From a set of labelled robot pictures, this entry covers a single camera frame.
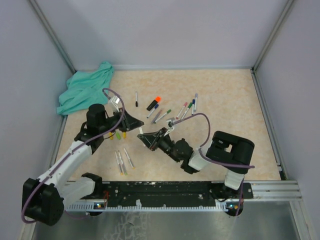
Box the dark green cap pen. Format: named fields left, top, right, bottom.
left=154, top=109, right=172, bottom=124

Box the purple cap pen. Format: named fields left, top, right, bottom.
left=150, top=109, right=163, bottom=125

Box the green cap pen right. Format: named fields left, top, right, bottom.
left=181, top=102, right=193, bottom=120

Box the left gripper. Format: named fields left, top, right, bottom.
left=98, top=106, right=143, bottom=133

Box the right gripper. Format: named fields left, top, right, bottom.
left=138, top=127, right=181, bottom=163

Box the small black marker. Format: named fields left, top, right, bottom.
left=135, top=91, right=139, bottom=107

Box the teal cloth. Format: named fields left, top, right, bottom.
left=56, top=61, right=115, bottom=116

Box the yellow cap marker pen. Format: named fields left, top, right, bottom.
left=123, top=147, right=135, bottom=169

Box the black orange highlighter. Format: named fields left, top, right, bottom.
left=146, top=96, right=161, bottom=111

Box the pink cap pen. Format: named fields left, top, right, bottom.
left=175, top=102, right=188, bottom=120
left=139, top=127, right=146, bottom=147

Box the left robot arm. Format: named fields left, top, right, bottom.
left=21, top=103, right=144, bottom=226

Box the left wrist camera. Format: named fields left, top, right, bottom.
left=108, top=95, right=120, bottom=113

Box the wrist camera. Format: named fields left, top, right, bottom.
left=166, top=117, right=176, bottom=134
left=108, top=95, right=120, bottom=113

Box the blue cap pen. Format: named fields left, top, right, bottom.
left=191, top=99, right=196, bottom=115
left=146, top=103, right=159, bottom=119

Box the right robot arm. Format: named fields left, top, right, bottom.
left=137, top=127, right=255, bottom=198

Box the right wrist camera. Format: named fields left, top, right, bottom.
left=166, top=117, right=176, bottom=134

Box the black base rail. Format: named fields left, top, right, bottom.
left=82, top=181, right=254, bottom=207

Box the blue cap pen right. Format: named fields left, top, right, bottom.
left=191, top=99, right=196, bottom=115

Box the lilac cap pen right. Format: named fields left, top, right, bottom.
left=193, top=93, right=198, bottom=112

